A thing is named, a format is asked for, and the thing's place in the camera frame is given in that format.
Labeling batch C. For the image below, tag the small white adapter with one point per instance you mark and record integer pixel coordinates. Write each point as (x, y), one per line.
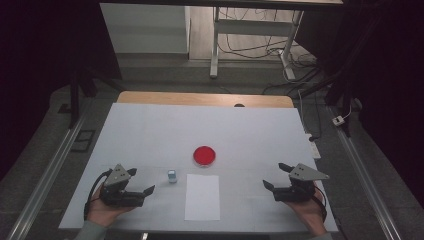
(338, 120)

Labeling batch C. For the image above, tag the black table grommet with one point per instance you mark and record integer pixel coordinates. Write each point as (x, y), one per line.
(239, 105)

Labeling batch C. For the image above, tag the large white table mat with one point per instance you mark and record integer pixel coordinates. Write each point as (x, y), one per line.
(200, 126)

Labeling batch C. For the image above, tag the white paper sheet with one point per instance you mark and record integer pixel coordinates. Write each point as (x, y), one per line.
(202, 200)

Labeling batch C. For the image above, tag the small blue stamp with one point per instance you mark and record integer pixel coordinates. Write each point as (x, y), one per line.
(172, 176)

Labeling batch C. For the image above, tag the wooden table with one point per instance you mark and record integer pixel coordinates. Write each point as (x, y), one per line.
(200, 99)

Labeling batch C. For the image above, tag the dark curtain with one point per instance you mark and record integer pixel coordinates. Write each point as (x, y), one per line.
(33, 66)
(396, 83)

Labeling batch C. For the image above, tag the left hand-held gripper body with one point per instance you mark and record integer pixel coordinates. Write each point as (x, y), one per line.
(116, 195)

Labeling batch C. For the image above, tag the person's right hand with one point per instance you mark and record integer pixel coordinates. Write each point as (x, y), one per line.
(308, 213)

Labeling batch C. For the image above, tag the white desk frame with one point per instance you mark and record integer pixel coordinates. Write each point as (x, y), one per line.
(253, 26)

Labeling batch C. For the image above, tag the person's left hand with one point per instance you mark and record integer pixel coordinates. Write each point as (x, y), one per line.
(100, 213)

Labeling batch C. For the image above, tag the white power strip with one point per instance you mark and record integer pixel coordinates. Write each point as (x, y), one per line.
(314, 148)

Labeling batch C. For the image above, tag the white cabinet panel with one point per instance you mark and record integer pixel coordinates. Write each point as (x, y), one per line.
(143, 30)

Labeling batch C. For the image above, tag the metal floor rail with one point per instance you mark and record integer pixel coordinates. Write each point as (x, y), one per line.
(46, 176)
(363, 173)

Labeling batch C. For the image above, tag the black stand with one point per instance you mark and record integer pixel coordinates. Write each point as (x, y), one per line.
(75, 96)
(343, 80)

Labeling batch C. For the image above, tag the round red ink pad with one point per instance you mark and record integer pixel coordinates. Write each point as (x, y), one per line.
(204, 155)

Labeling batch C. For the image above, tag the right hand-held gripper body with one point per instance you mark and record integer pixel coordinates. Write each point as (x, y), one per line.
(295, 191)

